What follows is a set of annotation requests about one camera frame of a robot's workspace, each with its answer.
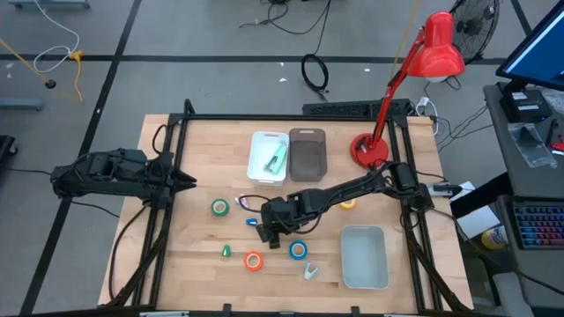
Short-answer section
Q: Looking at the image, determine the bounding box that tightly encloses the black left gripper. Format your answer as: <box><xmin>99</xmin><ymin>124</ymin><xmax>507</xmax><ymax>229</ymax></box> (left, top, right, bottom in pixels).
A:
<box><xmin>147</xmin><ymin>151</ymin><xmax>198</xmax><ymax>208</ymax></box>

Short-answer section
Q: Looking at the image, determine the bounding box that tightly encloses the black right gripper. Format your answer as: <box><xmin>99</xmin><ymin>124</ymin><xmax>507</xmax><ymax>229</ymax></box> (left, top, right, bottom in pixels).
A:
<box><xmin>256</xmin><ymin>196</ymin><xmax>305</xmax><ymax>244</ymax></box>

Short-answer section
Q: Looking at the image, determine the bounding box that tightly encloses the orange tape roll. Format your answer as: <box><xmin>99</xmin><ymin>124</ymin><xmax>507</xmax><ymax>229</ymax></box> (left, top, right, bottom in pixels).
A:
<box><xmin>243</xmin><ymin>250</ymin><xmax>265</xmax><ymax>273</ymax></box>

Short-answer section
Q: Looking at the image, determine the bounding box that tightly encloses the blue tape roll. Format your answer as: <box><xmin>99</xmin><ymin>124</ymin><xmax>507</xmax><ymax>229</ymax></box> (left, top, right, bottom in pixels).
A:
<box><xmin>288</xmin><ymin>240</ymin><xmax>309</xmax><ymax>262</ymax></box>

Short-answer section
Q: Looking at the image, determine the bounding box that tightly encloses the green tape roll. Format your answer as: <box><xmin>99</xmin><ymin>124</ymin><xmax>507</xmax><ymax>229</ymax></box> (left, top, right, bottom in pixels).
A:
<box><xmin>210</xmin><ymin>198</ymin><xmax>231</xmax><ymax>218</ymax></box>

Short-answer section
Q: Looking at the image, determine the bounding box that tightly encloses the grey staple remover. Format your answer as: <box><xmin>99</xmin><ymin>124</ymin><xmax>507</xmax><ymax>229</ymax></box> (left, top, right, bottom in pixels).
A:
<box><xmin>301</xmin><ymin>262</ymin><xmax>321</xmax><ymax>282</ymax></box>

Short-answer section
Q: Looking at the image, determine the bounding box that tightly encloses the mint green stapler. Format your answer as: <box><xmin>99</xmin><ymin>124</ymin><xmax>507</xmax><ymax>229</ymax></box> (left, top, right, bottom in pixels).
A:
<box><xmin>263</xmin><ymin>144</ymin><xmax>289</xmax><ymax>175</ymax></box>

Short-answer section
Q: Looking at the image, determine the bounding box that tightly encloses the light grey plastic bin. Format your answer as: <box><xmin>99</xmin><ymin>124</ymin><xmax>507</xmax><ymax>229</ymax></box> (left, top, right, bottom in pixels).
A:
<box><xmin>339</xmin><ymin>224</ymin><xmax>391</xmax><ymax>291</ymax></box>

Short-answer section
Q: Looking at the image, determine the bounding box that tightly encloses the white plastic bin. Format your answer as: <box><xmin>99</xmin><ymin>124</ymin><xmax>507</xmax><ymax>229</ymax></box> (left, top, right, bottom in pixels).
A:
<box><xmin>246</xmin><ymin>130</ymin><xmax>291</xmax><ymax>188</ymax></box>

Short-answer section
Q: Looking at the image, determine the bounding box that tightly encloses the smoky translucent plastic bin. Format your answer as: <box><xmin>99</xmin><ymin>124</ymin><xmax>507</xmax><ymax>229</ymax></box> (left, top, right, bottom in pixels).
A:
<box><xmin>287</xmin><ymin>127</ymin><xmax>329</xmax><ymax>183</ymax></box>

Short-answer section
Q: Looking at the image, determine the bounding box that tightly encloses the black power strip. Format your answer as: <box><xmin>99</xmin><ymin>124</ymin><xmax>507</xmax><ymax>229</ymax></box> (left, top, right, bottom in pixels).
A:
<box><xmin>301</xmin><ymin>98</ymin><xmax>413</xmax><ymax>119</ymax></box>

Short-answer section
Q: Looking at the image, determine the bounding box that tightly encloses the white power adapter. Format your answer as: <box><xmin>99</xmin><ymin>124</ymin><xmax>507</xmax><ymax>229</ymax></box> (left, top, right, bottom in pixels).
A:
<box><xmin>415</xmin><ymin>95</ymin><xmax>438</xmax><ymax>136</ymax></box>

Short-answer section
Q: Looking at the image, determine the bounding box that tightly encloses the white paper sheet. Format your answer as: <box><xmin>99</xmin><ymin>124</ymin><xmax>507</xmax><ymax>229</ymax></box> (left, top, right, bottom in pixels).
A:
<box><xmin>455</xmin><ymin>203</ymin><xmax>501</xmax><ymax>240</ymax></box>

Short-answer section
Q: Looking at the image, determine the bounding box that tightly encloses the yellow round container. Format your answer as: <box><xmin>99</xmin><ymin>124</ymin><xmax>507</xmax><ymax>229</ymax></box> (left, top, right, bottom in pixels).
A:
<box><xmin>479</xmin><ymin>224</ymin><xmax>509</xmax><ymax>251</ymax></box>

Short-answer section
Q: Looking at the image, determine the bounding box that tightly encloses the dark grey side desk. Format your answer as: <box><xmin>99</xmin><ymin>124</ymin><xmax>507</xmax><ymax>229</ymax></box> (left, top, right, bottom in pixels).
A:
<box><xmin>482</xmin><ymin>81</ymin><xmax>564</xmax><ymax>309</ymax></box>

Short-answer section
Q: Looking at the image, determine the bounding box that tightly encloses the backlit rainbow keyboard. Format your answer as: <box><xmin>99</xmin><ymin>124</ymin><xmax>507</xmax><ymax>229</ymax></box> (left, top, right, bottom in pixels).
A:
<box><xmin>512</xmin><ymin>203</ymin><xmax>564</xmax><ymax>251</ymax></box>

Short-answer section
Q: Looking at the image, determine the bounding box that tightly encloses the clear plastic bag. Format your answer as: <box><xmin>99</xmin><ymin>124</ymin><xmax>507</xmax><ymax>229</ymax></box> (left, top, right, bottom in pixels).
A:
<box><xmin>506</xmin><ymin>122</ymin><xmax>558</xmax><ymax>170</ymax></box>

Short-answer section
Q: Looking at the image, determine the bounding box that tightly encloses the black mini computer box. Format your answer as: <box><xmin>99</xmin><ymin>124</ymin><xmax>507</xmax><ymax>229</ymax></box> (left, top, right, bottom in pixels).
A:
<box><xmin>499</xmin><ymin>87</ymin><xmax>553</xmax><ymax>124</ymax></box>

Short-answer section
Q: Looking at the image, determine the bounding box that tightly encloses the black floor fan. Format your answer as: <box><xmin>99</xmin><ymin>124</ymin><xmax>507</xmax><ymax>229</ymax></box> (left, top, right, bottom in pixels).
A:
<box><xmin>448</xmin><ymin>0</ymin><xmax>501</xmax><ymax>66</ymax></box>

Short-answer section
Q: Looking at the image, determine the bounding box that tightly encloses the black computer monitor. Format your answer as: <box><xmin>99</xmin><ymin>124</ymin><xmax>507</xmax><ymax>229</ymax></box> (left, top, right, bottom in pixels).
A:
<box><xmin>494</xmin><ymin>0</ymin><xmax>564</xmax><ymax>92</ymax></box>

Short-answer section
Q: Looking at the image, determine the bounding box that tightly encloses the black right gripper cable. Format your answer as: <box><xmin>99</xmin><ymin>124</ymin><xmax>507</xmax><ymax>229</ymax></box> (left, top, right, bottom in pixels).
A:
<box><xmin>237</xmin><ymin>193</ymin><xmax>271</xmax><ymax>216</ymax></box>

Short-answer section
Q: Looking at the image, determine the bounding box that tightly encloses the black aluminium table frame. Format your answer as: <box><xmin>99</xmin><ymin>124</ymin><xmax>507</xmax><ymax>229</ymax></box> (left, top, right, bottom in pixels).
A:
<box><xmin>105</xmin><ymin>99</ymin><xmax>475</xmax><ymax>317</ymax></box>

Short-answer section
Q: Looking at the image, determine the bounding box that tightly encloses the yellow cord with black plug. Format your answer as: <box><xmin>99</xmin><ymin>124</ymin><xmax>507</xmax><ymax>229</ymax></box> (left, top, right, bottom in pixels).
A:
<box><xmin>0</xmin><ymin>40</ymin><xmax>57</xmax><ymax>90</ymax></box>

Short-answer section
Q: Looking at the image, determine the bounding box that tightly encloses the yellow floor cable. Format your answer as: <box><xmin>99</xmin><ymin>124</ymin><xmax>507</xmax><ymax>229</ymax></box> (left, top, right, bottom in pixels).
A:
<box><xmin>68</xmin><ymin>50</ymin><xmax>85</xmax><ymax>105</ymax></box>

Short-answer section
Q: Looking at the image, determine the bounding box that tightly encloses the white floor cable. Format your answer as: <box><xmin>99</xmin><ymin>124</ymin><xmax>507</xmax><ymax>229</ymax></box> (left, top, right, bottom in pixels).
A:
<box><xmin>32</xmin><ymin>0</ymin><xmax>81</xmax><ymax>75</ymax></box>

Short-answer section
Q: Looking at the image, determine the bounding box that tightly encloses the coiled black cable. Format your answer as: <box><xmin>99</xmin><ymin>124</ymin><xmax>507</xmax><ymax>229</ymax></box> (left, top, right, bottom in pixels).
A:
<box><xmin>300</xmin><ymin>53</ymin><xmax>330</xmax><ymax>101</ymax></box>

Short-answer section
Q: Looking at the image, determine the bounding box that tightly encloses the loose black floor cable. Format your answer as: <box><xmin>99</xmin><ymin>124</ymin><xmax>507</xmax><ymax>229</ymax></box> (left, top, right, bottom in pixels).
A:
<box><xmin>238</xmin><ymin>0</ymin><xmax>332</xmax><ymax>36</ymax></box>

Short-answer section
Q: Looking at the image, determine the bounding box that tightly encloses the yellow hanging cord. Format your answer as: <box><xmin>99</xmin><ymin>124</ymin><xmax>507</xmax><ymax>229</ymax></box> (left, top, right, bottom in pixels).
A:
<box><xmin>390</xmin><ymin>0</ymin><xmax>423</xmax><ymax>76</ymax></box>

